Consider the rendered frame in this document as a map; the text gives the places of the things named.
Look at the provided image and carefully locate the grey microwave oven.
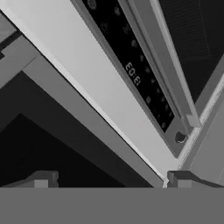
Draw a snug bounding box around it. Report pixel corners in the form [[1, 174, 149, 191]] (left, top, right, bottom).
[[69, 0, 224, 160]]

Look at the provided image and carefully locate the round microwave start button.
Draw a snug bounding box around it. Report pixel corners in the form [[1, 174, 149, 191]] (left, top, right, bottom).
[[174, 130, 189, 144]]

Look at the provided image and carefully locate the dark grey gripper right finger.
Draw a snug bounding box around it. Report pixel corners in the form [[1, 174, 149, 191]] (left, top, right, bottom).
[[166, 170, 224, 188]]

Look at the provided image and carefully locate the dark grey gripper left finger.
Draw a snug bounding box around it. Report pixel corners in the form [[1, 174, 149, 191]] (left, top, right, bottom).
[[0, 170, 60, 188]]

